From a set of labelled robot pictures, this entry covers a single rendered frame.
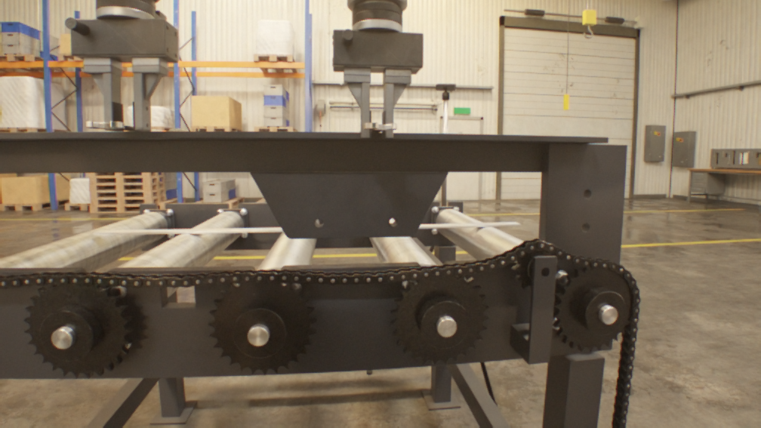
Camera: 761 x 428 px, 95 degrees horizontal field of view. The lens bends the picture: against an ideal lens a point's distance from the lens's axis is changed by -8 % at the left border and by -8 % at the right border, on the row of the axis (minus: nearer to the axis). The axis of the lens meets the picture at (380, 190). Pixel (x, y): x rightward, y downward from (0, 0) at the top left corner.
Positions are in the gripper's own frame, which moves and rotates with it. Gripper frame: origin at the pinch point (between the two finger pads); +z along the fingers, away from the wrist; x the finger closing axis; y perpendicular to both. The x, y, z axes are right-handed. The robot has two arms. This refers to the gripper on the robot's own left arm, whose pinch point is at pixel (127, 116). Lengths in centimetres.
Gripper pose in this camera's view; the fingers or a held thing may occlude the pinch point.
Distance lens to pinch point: 64.8
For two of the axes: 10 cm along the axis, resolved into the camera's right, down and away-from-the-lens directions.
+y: 1.2, 0.9, -9.9
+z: -0.1, 10.0, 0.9
